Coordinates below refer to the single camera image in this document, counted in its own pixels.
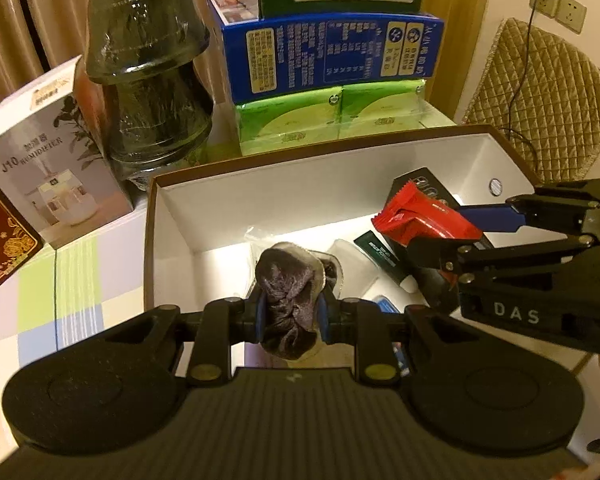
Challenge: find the white humidifier box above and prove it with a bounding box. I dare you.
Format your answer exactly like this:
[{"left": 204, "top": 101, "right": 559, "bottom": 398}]
[{"left": 0, "top": 55, "right": 135, "bottom": 250}]

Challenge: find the checked cloth covered desktop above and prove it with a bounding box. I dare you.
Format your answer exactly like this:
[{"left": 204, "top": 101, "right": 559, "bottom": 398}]
[{"left": 0, "top": 102, "right": 463, "bottom": 441}]

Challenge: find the quilted chair cover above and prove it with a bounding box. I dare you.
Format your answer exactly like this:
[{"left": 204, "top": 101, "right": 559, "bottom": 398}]
[{"left": 461, "top": 17, "right": 600, "bottom": 183}]

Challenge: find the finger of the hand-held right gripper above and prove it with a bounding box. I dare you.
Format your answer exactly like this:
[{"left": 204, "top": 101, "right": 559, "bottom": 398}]
[
  {"left": 406, "top": 232, "right": 600, "bottom": 286},
  {"left": 460, "top": 177, "right": 600, "bottom": 236}
]

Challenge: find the dark hair scrunchie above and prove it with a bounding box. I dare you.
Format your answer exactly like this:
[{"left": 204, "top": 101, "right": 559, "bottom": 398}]
[{"left": 254, "top": 242, "right": 343, "bottom": 361}]

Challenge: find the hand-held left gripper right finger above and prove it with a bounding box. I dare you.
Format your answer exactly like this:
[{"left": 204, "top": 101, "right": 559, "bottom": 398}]
[{"left": 316, "top": 295, "right": 483, "bottom": 386}]

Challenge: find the green tissue packet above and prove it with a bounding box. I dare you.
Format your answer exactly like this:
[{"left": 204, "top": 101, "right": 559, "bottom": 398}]
[
  {"left": 234, "top": 86, "right": 343, "bottom": 157},
  {"left": 339, "top": 79, "right": 426, "bottom": 138}
]

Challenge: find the blue tissue pack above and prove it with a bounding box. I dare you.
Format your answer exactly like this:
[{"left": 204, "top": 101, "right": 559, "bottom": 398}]
[{"left": 370, "top": 295, "right": 411, "bottom": 378}]

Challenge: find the black cable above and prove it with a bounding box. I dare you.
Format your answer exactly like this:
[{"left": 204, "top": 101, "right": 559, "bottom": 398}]
[{"left": 500, "top": 0, "right": 547, "bottom": 181}]

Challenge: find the beige curtain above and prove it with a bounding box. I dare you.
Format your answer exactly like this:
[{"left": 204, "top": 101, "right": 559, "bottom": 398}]
[{"left": 0, "top": 0, "right": 261, "bottom": 106}]

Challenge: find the green lip gel tube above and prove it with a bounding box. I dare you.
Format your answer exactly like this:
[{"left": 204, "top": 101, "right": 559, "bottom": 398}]
[{"left": 352, "top": 230, "right": 421, "bottom": 293}]

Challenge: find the red snack packet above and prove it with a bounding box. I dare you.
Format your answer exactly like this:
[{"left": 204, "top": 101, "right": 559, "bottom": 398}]
[{"left": 372, "top": 180, "right": 483, "bottom": 248}]

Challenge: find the clear plastic cup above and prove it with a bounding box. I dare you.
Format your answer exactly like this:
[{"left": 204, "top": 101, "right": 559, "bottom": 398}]
[{"left": 325, "top": 239, "right": 381, "bottom": 306}]

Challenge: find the brown cardboard storage box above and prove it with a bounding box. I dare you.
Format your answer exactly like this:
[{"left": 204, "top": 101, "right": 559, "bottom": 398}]
[{"left": 144, "top": 125, "right": 556, "bottom": 376}]

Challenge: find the red gift box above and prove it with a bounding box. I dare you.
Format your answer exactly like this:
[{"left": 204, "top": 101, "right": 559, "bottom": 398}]
[{"left": 0, "top": 170, "right": 45, "bottom": 287}]

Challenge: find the red and white small box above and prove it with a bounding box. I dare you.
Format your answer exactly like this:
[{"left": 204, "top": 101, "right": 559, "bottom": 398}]
[{"left": 212, "top": 0, "right": 258, "bottom": 23}]

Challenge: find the black shaver box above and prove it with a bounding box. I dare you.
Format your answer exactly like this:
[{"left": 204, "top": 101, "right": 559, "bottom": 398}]
[{"left": 380, "top": 167, "right": 496, "bottom": 311}]

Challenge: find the blue carton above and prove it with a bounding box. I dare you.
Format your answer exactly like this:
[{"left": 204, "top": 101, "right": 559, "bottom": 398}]
[{"left": 207, "top": 0, "right": 446, "bottom": 107}]

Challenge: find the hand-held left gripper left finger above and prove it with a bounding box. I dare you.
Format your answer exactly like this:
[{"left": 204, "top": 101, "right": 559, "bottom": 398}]
[{"left": 102, "top": 296, "right": 270, "bottom": 386}]

